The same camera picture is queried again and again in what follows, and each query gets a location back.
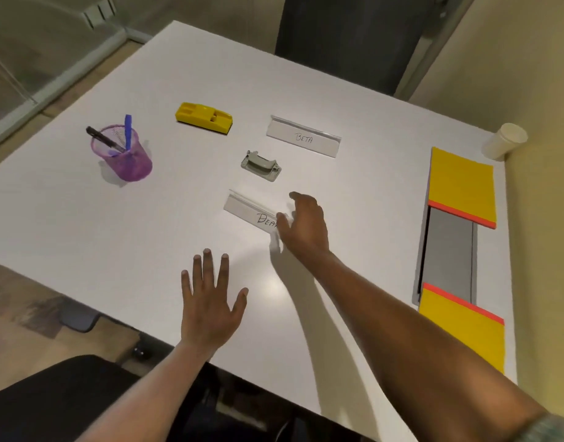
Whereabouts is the person's right hand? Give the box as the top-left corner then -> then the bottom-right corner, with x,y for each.
275,192 -> 331,261

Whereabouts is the person's left hand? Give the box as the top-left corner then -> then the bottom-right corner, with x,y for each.
181,248 -> 249,358

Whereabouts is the clear name plate holder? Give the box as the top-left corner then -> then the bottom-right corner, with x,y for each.
223,189 -> 295,235
266,115 -> 342,158

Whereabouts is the person's left forearm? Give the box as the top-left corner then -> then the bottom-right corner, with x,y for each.
77,339 -> 218,442

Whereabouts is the person's right forearm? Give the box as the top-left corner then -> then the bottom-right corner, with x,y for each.
289,248 -> 552,442

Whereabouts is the grey hole punch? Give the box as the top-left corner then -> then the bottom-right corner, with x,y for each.
240,150 -> 282,183

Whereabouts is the dark chair base leg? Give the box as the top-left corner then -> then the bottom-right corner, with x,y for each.
58,301 -> 101,334

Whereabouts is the purple mesh pen cup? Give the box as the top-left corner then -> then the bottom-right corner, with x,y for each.
90,124 -> 153,182

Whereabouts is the yellow stapler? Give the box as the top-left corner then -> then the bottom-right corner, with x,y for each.
175,102 -> 233,136

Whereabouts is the black pen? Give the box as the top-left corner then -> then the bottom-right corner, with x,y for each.
86,126 -> 126,153

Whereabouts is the yellow pad with orange edge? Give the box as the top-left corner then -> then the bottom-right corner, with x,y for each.
428,146 -> 497,230
418,283 -> 506,375

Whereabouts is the dark grey door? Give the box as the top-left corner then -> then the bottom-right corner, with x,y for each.
274,0 -> 449,96

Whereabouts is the white paper cup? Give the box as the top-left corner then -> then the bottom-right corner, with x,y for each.
482,122 -> 529,161

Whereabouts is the white socket panel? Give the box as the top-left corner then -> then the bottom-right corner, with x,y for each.
81,0 -> 118,29

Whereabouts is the grey sleeve cuff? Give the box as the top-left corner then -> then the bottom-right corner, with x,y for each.
523,412 -> 564,442

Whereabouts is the grey cable tray lid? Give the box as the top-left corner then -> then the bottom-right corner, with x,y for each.
412,204 -> 479,305

